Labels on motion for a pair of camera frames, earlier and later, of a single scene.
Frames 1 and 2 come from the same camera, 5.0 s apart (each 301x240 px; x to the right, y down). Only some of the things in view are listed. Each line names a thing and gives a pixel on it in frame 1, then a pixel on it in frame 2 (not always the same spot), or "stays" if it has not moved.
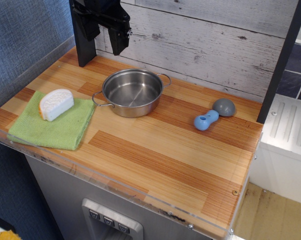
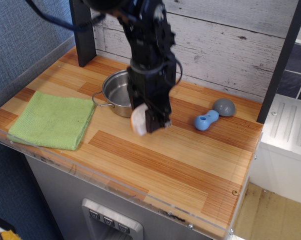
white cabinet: [282, 165] stays
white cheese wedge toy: [55, 103] -> [138, 119]
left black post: [85, 48] stays
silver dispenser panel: [102, 223] stays
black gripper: [109, 13] -> [150, 83]
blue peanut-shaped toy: [202, 122] stays
